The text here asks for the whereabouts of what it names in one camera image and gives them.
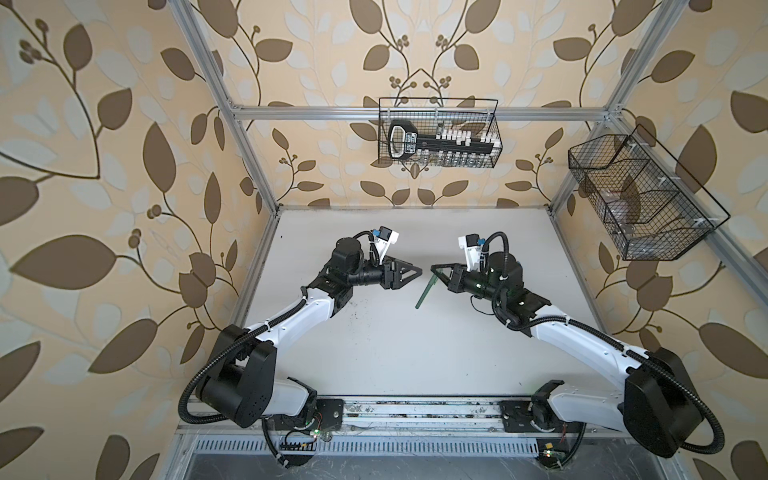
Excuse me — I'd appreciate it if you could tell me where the aluminium frame post right rear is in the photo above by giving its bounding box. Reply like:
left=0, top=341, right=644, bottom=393
left=548, top=0, right=688, bottom=214

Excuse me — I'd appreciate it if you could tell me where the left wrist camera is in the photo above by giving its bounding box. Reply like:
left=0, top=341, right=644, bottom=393
left=372, top=226, right=399, bottom=265

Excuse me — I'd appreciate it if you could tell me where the green pen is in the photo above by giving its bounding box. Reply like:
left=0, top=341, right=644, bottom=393
left=415, top=274, right=438, bottom=309

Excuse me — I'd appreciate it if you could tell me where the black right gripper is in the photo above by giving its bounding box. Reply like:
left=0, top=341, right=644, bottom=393
left=431, top=264, right=504, bottom=308

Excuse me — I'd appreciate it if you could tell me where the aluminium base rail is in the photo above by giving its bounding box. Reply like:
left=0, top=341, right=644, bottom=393
left=179, top=395, right=631, bottom=436

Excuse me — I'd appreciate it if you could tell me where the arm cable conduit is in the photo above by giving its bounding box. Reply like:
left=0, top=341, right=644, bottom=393
left=479, top=230, right=726, bottom=455
left=178, top=230, right=376, bottom=426

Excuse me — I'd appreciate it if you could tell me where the aluminium frame post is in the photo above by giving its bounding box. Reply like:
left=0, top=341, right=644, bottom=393
left=169, top=1, right=279, bottom=217
left=548, top=0, right=688, bottom=214

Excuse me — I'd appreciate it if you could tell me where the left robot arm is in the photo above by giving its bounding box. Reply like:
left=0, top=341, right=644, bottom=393
left=177, top=229, right=422, bottom=428

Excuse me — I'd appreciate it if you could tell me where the aluminium rear crossbar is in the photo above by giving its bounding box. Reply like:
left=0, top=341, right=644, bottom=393
left=233, top=106, right=610, bottom=122

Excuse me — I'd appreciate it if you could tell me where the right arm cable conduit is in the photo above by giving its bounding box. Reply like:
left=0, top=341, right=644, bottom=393
left=479, top=230, right=726, bottom=455

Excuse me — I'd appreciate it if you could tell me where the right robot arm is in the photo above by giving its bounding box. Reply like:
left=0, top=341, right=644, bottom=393
left=430, top=252, right=724, bottom=458

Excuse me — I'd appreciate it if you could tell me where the aluminium frame post left rear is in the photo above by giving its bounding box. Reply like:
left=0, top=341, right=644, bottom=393
left=169, top=1, right=279, bottom=217

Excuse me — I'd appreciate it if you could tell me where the side wire basket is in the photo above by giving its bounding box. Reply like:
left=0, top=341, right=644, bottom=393
left=568, top=124, right=731, bottom=261

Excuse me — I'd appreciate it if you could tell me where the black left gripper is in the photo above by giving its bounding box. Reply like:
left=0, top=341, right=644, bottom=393
left=345, top=253, right=421, bottom=291

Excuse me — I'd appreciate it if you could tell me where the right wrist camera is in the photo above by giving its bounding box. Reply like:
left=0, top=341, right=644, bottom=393
left=458, top=233, right=485, bottom=271

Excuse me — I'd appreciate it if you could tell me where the black tool in basket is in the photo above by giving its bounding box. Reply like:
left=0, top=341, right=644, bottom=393
left=384, top=120, right=502, bottom=160

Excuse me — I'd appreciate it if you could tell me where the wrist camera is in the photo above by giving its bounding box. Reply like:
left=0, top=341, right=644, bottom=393
left=372, top=226, right=399, bottom=265
left=458, top=233, right=485, bottom=271

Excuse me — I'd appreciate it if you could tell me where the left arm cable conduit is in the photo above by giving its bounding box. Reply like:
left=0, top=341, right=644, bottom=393
left=178, top=230, right=376, bottom=426

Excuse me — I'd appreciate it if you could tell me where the rear wire basket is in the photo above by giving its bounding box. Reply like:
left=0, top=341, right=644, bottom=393
left=377, top=96, right=503, bottom=169

